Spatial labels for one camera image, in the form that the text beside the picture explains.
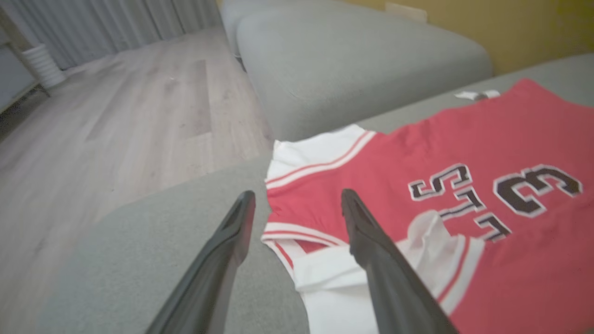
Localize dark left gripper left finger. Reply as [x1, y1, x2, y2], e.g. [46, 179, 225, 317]
[145, 190, 256, 334]

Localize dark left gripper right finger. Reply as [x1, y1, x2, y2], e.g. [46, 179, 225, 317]
[341, 188, 460, 334]

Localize red white basketball jersey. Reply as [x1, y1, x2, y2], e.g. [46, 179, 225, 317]
[261, 78, 594, 334]

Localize large grey sofa seat cushion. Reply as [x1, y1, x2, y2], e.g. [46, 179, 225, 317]
[37, 52, 594, 334]

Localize small grey sofa seat cushion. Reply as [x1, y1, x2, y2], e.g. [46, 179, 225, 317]
[236, 2, 493, 142]

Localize rounded grey sofa end cushion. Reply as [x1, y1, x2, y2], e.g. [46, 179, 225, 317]
[220, 0, 344, 58]

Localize white ribbed plant pot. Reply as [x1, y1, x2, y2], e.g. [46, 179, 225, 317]
[22, 44, 66, 90]

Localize grey pleated curtain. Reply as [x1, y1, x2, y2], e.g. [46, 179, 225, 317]
[0, 0, 223, 70]

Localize yellow sofa backrest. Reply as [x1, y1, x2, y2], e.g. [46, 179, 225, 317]
[343, 0, 594, 77]

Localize white television cabinet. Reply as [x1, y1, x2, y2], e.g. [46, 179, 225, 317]
[0, 7, 52, 114]

